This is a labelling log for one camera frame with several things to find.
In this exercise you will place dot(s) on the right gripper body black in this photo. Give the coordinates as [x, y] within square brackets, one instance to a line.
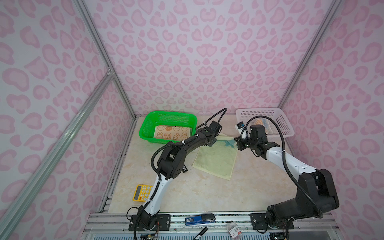
[242, 143]

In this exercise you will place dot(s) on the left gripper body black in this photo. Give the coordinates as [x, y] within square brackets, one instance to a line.
[213, 142]

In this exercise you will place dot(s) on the pale green towel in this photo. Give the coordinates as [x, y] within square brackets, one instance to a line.
[218, 160]

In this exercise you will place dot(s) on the white blue lettered towel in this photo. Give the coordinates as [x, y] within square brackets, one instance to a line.
[265, 123]

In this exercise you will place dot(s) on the cream orange patterned towel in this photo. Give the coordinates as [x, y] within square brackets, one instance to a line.
[172, 133]

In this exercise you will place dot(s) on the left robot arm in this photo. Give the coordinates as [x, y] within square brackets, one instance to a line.
[168, 162]

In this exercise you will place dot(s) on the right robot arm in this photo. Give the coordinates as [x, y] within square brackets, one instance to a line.
[316, 191]

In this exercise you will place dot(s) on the white plastic basket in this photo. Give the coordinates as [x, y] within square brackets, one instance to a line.
[243, 115]

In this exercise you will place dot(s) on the black marker device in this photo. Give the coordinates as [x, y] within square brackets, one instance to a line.
[184, 169]

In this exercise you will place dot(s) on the green plastic basket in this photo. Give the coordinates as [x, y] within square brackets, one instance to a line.
[157, 118]

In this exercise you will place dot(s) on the blue stapler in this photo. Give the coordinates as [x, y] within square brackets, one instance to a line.
[200, 219]

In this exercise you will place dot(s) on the yellow calculator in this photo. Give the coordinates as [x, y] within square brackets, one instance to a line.
[142, 193]

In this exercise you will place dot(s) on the small plastic bag red label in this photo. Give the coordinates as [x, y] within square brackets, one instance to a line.
[234, 231]

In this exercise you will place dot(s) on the black pen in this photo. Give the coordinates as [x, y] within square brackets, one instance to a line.
[201, 233]

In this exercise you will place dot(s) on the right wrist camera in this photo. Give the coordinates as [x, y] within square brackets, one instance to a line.
[256, 132]

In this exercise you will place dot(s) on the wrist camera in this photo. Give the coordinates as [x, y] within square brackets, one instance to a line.
[256, 132]
[215, 128]

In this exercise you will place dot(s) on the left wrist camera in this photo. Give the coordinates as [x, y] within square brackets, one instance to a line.
[215, 128]

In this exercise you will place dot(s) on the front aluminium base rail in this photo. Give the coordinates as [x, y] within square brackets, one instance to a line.
[116, 226]

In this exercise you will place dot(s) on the aluminium frame rail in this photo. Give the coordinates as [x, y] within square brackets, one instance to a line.
[63, 121]

